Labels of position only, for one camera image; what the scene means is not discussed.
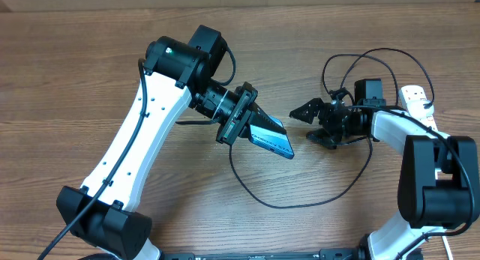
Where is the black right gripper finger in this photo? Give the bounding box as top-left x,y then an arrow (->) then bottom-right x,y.
306,128 -> 338,149
289,98 -> 325,124

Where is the Galaxy smartphone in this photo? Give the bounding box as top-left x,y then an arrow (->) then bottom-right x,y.
247,115 -> 294,160

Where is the black charger cable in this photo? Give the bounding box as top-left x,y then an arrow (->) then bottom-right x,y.
174,47 -> 436,210

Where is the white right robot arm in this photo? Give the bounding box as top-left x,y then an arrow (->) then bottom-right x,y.
289,79 -> 479,259

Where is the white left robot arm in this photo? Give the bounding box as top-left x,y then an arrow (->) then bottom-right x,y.
56,25 -> 294,259

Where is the white charger adapter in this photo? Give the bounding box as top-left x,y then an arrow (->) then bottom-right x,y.
406,100 -> 434,120

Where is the white power strip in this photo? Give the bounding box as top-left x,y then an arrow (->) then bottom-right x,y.
399,85 -> 437,130

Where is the white power strip cord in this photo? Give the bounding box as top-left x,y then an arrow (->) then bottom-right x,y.
440,235 -> 455,260

